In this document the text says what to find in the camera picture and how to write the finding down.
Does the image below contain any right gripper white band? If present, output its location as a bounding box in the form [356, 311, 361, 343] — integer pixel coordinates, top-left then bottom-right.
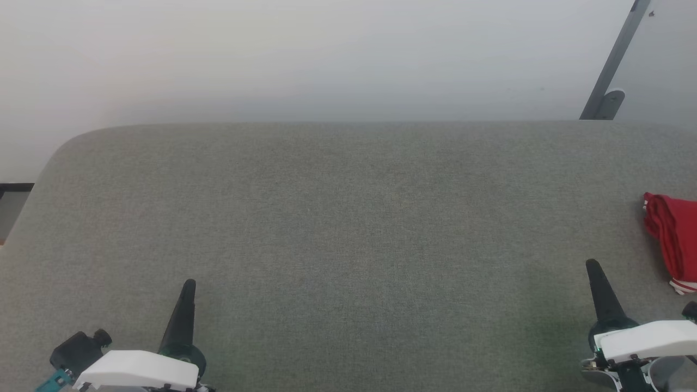
[579, 259, 697, 392]

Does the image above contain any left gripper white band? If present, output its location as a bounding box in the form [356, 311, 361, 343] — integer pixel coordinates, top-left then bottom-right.
[72, 279, 217, 392]

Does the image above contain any red and white garment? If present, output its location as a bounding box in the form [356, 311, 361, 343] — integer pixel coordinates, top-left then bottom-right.
[642, 192, 697, 296]

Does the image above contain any grey metal slanted pole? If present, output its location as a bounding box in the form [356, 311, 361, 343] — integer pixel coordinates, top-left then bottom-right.
[579, 0, 652, 120]

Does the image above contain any teal left camera connector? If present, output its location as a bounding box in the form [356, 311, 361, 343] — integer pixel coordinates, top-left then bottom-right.
[35, 369, 72, 392]

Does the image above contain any grey pole foot bracket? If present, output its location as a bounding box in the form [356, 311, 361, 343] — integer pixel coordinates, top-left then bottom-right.
[595, 89, 626, 121]

